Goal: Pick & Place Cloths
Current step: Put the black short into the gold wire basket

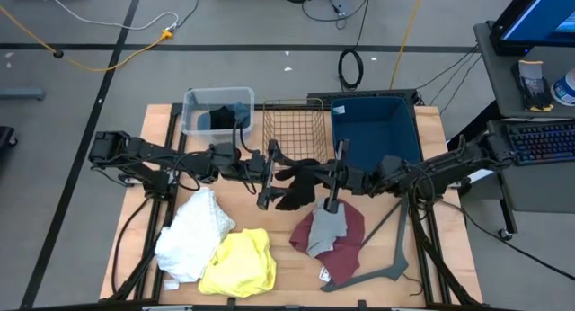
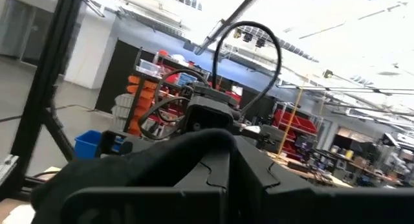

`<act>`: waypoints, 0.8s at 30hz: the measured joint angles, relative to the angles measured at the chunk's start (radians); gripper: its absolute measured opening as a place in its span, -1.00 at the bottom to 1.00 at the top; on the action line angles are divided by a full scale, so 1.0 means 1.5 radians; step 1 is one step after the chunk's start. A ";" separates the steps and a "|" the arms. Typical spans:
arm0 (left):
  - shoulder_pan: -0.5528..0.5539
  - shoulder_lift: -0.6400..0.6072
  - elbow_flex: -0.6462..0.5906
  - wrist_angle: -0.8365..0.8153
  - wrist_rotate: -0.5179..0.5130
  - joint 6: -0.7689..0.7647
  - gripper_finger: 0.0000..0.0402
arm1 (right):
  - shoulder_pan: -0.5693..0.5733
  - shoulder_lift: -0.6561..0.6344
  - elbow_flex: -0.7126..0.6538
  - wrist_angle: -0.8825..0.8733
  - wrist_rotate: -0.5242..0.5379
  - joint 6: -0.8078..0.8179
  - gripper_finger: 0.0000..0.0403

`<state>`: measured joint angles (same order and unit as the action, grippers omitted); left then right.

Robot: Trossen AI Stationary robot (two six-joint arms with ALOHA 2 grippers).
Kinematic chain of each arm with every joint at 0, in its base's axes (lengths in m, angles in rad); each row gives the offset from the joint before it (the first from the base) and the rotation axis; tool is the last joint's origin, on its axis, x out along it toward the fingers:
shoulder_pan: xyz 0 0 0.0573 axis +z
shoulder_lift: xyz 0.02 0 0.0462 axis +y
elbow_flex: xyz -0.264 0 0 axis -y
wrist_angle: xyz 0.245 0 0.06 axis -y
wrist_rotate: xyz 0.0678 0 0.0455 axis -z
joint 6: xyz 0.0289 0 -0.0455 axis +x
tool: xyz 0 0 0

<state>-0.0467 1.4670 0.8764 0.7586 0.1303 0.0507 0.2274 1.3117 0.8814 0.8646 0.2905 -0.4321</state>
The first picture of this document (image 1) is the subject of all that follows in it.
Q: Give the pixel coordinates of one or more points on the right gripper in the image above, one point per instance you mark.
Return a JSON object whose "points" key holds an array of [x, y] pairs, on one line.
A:
{"points": [[357, 180]]}

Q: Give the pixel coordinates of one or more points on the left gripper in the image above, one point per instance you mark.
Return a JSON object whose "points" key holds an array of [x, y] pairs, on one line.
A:
{"points": [[256, 165]]}

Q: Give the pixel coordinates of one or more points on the black cloth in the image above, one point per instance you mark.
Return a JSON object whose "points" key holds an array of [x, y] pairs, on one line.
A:
{"points": [[301, 189], [222, 118]]}

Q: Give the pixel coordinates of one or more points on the light grey cloth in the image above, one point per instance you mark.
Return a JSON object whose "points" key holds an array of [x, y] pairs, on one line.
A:
{"points": [[328, 230]]}

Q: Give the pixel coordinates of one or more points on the maroon cloth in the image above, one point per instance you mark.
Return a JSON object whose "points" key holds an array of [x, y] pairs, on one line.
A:
{"points": [[346, 252]]}

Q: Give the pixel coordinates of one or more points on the dark clothes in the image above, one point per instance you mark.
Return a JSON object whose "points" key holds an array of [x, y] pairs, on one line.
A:
{"points": [[204, 122]]}

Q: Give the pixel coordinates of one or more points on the white textured cloth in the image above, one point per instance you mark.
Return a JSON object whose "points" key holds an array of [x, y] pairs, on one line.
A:
{"points": [[193, 239]]}

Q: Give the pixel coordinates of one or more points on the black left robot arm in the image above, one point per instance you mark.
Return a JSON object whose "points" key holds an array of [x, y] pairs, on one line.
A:
{"points": [[135, 149]]}

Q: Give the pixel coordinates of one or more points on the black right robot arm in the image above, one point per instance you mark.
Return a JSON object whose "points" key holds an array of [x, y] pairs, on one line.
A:
{"points": [[449, 160]]}

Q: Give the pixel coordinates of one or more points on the blue plastic bin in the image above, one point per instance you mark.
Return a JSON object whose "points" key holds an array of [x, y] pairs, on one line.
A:
{"points": [[373, 131]]}

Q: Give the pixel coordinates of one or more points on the yellow cloth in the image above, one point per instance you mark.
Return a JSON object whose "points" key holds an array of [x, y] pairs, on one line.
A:
{"points": [[242, 266]]}

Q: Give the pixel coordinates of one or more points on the clear plastic bin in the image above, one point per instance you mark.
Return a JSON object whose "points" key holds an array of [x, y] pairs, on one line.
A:
{"points": [[193, 122]]}

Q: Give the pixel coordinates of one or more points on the dark grey hanger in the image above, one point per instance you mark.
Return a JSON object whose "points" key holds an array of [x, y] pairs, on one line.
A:
{"points": [[395, 257]]}

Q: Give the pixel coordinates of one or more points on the white paper tag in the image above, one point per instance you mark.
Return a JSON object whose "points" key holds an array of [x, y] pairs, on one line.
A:
{"points": [[171, 284]]}

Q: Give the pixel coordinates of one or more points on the grey desk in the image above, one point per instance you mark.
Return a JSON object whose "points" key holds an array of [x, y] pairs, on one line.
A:
{"points": [[507, 86]]}

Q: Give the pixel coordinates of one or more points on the black keyboard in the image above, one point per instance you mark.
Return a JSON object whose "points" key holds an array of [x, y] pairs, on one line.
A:
{"points": [[543, 142]]}

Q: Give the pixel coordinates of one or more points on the black work gloves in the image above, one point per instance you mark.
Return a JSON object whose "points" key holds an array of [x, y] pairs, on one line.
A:
{"points": [[532, 91]]}

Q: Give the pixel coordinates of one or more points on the white wipes canister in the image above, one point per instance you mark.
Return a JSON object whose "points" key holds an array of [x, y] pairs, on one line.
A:
{"points": [[567, 88]]}

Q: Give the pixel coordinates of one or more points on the computer monitor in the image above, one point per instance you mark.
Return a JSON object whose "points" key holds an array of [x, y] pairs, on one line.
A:
{"points": [[534, 19]]}

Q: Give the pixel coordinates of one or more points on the grey furniture foot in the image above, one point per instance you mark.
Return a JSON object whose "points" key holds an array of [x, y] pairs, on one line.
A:
{"points": [[22, 94]]}

